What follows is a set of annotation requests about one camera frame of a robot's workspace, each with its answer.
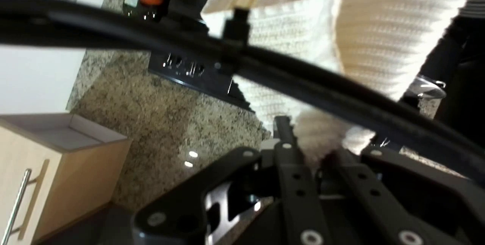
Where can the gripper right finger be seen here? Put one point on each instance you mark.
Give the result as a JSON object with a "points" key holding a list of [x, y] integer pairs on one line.
{"points": [[416, 192]]}

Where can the black curved towel rod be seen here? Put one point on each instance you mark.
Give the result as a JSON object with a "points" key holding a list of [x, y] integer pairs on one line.
{"points": [[113, 25]]}

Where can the black cooktop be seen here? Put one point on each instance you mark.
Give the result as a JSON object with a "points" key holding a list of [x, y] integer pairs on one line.
{"points": [[197, 76]]}

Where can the clear glass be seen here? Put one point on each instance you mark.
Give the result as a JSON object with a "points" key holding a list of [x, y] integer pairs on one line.
{"points": [[426, 87]]}

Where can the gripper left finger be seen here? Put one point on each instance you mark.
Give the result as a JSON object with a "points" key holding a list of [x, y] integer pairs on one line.
{"points": [[291, 184]]}

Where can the white knitted towel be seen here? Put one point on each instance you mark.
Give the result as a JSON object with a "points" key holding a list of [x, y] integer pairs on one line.
{"points": [[379, 29]]}

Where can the light wooden cabinet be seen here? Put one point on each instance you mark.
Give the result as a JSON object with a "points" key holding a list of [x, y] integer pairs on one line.
{"points": [[75, 169]]}

